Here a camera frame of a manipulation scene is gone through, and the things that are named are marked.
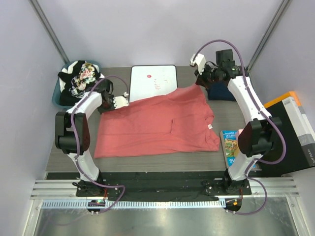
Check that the red t shirt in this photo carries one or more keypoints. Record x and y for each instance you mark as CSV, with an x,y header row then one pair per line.
x,y
180,121

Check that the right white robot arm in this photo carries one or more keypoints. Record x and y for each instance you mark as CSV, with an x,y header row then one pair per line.
x,y
258,137

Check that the teal laundry basket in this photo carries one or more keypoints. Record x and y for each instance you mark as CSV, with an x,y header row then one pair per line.
x,y
57,90

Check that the folded navy t shirt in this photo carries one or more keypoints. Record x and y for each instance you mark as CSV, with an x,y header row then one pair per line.
x,y
219,91

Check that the blue illustrated book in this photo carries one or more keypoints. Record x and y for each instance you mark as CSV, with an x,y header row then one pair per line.
x,y
229,145

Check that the white board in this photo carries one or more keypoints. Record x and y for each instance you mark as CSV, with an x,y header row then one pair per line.
x,y
152,80

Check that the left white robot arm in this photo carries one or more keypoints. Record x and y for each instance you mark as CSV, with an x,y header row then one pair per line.
x,y
72,136

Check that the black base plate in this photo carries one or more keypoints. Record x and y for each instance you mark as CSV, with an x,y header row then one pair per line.
x,y
156,186

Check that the black floral t shirt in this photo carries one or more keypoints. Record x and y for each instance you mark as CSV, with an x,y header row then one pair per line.
x,y
76,80

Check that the left aluminium corner post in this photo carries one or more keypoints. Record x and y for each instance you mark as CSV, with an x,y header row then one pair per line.
x,y
49,30

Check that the aluminium corner post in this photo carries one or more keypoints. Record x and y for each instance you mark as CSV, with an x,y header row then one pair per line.
x,y
282,8
49,30

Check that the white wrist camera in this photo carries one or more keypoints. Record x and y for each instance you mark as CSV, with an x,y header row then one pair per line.
x,y
121,101
198,61

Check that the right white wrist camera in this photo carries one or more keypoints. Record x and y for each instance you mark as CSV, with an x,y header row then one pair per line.
x,y
198,61

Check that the right aluminium corner post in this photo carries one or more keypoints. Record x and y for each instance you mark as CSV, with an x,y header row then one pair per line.
x,y
282,8

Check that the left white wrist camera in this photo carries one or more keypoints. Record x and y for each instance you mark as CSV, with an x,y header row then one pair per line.
x,y
121,101

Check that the aluminium frame rail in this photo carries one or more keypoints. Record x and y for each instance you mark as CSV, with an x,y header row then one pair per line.
x,y
60,194

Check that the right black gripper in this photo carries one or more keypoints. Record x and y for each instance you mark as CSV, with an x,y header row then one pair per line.
x,y
200,80

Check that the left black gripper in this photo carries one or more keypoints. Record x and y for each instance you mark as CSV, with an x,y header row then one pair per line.
x,y
101,110

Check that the black orange box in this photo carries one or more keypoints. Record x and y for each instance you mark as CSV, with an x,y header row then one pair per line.
x,y
298,134

